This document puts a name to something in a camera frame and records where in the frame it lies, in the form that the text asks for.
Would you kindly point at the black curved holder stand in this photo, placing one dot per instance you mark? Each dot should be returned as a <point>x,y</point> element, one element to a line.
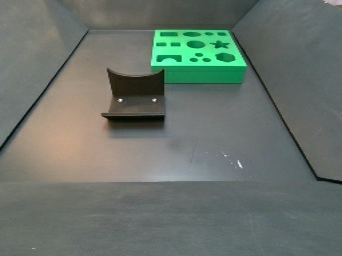
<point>137,89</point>

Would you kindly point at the green shape sorter block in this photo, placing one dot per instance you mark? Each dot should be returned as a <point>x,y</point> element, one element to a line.
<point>198,56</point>

